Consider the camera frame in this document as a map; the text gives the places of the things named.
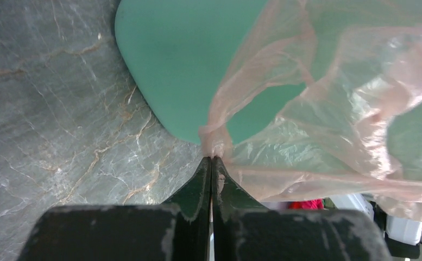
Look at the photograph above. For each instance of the pink translucent trash bag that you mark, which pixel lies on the pink translucent trash bag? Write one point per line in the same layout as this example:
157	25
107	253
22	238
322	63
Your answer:
324	98

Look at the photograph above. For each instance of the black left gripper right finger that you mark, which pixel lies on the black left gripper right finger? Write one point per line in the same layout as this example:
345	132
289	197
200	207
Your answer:
244	229

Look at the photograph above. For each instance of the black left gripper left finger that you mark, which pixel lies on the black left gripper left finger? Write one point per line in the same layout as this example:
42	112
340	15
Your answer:
176	229

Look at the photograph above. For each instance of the green plastic trash bin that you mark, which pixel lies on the green plastic trash bin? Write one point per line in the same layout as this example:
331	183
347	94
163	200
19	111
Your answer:
178	53

